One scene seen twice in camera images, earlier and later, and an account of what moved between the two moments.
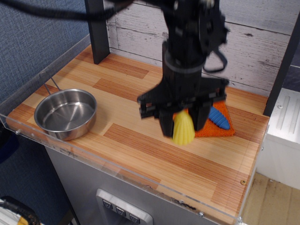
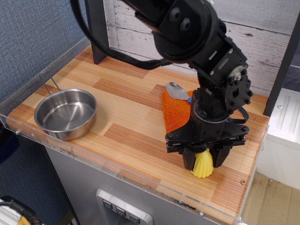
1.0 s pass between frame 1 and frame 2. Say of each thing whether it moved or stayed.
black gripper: moved
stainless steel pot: stayed
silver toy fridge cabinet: stayed
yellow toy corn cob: moved
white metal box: stayed
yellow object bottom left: stayed
